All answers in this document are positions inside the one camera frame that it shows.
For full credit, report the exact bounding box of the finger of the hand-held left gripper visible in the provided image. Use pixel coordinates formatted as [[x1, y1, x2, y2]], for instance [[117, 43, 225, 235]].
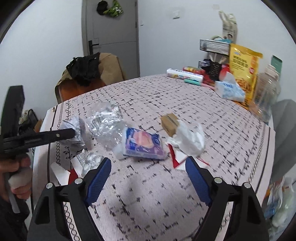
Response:
[[28, 128, 76, 148]]

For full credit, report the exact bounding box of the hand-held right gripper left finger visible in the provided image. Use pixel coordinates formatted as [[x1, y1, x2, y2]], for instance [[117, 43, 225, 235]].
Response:
[[26, 157, 112, 241]]

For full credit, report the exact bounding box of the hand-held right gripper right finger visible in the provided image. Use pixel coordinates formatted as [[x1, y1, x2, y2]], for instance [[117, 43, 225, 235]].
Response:
[[185, 156, 270, 241]]

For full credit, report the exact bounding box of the grey paper wrapper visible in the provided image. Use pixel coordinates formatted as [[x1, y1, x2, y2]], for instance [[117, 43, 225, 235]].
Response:
[[60, 116, 92, 149]]

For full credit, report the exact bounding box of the small cardboard box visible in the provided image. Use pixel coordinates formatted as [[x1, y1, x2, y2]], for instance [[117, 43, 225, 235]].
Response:
[[161, 113, 180, 137]]

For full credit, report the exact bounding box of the person's left hand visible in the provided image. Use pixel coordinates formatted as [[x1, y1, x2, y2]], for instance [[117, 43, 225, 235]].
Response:
[[0, 154, 33, 202]]

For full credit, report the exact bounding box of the black bag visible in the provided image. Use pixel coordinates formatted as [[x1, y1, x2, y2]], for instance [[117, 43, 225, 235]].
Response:
[[20, 109, 43, 135]]

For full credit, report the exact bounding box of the red and white paper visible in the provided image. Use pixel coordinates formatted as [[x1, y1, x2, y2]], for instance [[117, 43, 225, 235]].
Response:
[[168, 144, 211, 169]]

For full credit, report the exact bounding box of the white paper scrap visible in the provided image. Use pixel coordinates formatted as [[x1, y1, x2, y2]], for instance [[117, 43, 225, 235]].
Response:
[[50, 162, 78, 186]]

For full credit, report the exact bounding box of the white crumpled plastic bag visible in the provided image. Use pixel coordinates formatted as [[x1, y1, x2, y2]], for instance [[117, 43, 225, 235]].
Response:
[[167, 121, 206, 157]]

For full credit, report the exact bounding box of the large clear plastic bag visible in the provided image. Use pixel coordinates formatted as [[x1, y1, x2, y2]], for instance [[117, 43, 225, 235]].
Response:
[[87, 101, 126, 151]]

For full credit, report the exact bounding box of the purple tissue packet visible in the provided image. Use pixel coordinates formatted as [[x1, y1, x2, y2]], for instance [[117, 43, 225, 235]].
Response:
[[113, 126, 169, 161]]

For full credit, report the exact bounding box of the black crumpled garment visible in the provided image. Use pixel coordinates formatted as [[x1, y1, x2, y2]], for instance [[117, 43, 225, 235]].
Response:
[[66, 53, 102, 87]]

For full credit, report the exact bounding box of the clear plastic bag with waste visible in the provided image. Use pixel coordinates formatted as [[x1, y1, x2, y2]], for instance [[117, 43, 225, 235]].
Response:
[[262, 176, 295, 229]]

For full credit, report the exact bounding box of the brown chair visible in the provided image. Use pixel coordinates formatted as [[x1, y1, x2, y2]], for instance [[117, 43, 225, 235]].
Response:
[[55, 53, 126, 103]]

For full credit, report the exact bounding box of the grey door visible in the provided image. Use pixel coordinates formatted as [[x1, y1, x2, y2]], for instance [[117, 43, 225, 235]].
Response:
[[81, 0, 141, 81]]

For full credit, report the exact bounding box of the blue white tissue pack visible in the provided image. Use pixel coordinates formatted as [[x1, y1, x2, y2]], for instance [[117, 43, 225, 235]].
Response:
[[215, 72, 246, 103]]

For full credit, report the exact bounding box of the grey upholstered chair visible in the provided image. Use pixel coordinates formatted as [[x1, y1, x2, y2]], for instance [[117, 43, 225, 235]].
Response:
[[269, 99, 296, 183]]

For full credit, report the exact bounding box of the white long rectangular box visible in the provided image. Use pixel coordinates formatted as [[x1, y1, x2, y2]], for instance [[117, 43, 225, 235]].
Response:
[[166, 68, 204, 82]]

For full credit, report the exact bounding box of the clear plastic jar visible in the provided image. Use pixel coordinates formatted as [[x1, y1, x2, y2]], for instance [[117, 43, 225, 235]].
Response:
[[252, 64, 281, 122]]

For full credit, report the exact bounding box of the red box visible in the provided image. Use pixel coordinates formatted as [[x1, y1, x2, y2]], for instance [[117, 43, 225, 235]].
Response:
[[183, 66, 205, 75]]

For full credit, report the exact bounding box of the red packet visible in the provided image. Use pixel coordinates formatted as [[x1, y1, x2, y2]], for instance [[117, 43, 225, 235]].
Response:
[[218, 65, 230, 80]]

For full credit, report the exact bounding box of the yellow snack bag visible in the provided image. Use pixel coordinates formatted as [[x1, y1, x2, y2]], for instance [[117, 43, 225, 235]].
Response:
[[229, 43, 263, 109]]

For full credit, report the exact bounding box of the black hanging cloth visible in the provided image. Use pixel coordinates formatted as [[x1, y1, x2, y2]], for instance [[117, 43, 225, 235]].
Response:
[[96, 0, 109, 15]]

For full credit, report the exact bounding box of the green hanging cloth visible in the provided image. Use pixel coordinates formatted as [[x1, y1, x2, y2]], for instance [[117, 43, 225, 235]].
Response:
[[103, 0, 124, 18]]

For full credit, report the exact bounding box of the grey striped box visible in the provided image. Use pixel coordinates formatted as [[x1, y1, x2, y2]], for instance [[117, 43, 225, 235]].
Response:
[[199, 39, 232, 52]]

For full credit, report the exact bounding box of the green box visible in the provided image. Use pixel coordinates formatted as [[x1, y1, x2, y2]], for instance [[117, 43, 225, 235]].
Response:
[[270, 55, 283, 75]]

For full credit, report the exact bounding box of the beige tote bag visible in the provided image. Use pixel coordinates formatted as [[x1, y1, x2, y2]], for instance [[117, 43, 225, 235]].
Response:
[[218, 10, 238, 43]]

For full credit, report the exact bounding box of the black door handle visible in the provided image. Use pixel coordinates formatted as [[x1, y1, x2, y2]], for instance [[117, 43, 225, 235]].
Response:
[[88, 40, 100, 55]]

